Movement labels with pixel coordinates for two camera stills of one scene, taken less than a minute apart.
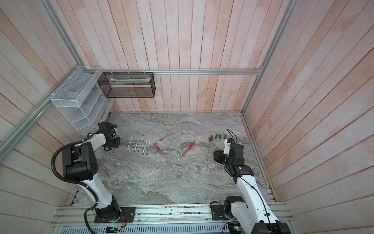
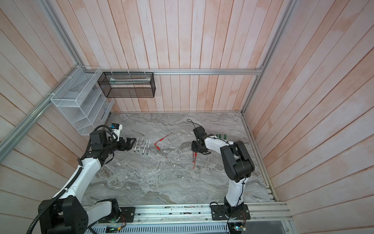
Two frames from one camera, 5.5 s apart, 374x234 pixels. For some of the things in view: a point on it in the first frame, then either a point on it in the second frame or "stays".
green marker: (148, 146) stays
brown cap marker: (135, 148) stays
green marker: (145, 146) stays
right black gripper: (218, 155) → (193, 147)
